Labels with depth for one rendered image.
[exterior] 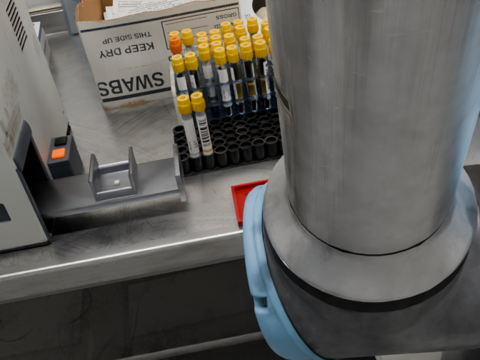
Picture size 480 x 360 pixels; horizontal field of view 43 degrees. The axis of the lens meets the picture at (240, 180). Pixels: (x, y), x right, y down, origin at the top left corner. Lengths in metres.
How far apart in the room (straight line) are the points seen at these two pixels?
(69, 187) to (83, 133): 0.19
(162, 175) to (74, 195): 0.11
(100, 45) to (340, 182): 0.72
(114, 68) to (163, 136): 0.14
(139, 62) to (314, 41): 0.76
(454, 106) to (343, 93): 0.04
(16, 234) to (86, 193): 0.09
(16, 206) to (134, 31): 0.33
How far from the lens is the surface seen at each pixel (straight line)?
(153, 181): 0.74
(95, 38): 0.93
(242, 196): 0.75
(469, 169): 0.40
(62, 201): 0.76
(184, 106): 0.75
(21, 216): 0.74
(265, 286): 0.35
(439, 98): 0.22
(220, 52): 0.83
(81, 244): 0.75
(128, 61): 0.95
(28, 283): 0.76
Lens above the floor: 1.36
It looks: 39 degrees down
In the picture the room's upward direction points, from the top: 9 degrees counter-clockwise
